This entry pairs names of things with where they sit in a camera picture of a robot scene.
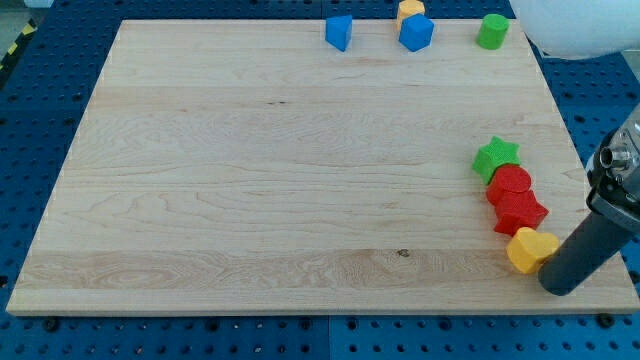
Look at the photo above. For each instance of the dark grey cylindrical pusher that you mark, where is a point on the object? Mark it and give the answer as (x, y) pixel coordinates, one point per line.
(594, 241)

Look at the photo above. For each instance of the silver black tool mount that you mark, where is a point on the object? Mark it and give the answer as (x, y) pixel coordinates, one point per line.
(614, 175)

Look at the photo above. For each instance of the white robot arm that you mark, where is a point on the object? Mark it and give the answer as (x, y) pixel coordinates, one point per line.
(578, 30)

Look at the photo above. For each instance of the blue triangle block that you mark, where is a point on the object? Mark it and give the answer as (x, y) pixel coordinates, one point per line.
(338, 30)

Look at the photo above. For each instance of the yellow heart block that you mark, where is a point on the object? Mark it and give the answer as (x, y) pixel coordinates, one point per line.
(528, 249)

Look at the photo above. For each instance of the red star block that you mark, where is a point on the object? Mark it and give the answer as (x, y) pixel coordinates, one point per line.
(517, 210)

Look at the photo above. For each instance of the red cylinder block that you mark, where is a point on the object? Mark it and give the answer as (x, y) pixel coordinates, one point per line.
(508, 179)

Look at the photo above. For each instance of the green star block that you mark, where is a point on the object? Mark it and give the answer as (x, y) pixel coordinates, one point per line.
(493, 155)

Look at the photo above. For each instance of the green cylinder block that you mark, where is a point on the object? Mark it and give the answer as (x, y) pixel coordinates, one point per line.
(492, 31)

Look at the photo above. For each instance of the blue cube block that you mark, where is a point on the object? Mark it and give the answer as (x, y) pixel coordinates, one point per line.
(416, 32)

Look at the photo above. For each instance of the yellow pentagon block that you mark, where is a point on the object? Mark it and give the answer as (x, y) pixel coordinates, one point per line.
(408, 8)

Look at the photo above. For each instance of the wooden board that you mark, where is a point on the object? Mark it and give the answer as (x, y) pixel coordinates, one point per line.
(247, 167)

